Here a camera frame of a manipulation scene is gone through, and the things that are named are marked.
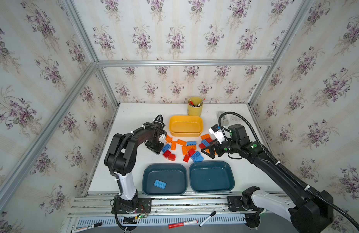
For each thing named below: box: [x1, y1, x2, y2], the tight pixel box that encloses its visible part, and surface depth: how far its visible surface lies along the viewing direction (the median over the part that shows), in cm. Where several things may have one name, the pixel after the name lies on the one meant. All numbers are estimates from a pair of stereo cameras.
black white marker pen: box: [198, 210, 217, 228], surface depth 71 cm
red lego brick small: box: [183, 154, 191, 163], surface depth 91 cm
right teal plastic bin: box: [188, 160, 236, 193], surface depth 84 cm
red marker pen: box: [167, 219, 199, 229], surface depth 69 cm
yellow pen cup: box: [187, 96, 204, 117], surface depth 106 cm
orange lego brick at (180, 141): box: [176, 138, 187, 147], surface depth 100 cm
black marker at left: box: [70, 222, 103, 233], surface depth 68 cm
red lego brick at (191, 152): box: [187, 148, 196, 157], surface depth 92 cm
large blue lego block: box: [191, 150, 205, 163], surface depth 90 cm
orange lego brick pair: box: [181, 145, 197, 156], surface depth 95 cm
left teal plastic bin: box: [141, 163, 188, 196], surface depth 82 cm
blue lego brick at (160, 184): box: [153, 179, 168, 190], surface depth 81 cm
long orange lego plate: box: [165, 134, 174, 144], surface depth 100 cm
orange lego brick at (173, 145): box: [170, 140, 178, 151], surface depth 97 cm
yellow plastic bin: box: [168, 115, 204, 138], surface depth 107 cm
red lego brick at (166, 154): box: [163, 149, 171, 159], surface depth 92 cm
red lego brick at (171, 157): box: [168, 152, 177, 162], surface depth 91 cm
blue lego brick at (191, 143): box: [186, 141, 197, 147], surface depth 97 cm
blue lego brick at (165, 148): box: [161, 143, 171, 153], surface depth 95 cm
